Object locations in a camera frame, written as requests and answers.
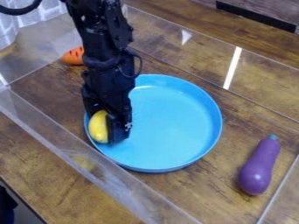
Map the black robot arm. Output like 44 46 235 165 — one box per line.
65 0 137 144

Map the round blue tray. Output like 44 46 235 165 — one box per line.
93 74 223 173

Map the white patterned curtain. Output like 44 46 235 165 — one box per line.
0 0 66 51

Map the purple toy eggplant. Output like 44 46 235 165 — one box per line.
237 134 280 195

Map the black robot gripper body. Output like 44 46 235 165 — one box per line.
81 53 136 114

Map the yellow toy lemon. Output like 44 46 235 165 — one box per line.
88 110 108 144

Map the orange toy carrot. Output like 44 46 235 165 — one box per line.
60 46 84 66

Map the black cable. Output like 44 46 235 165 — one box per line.
116 47 144 80

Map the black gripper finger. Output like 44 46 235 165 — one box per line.
82 97 102 116
106 110 132 144

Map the clear acrylic enclosure wall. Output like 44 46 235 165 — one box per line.
0 0 299 224

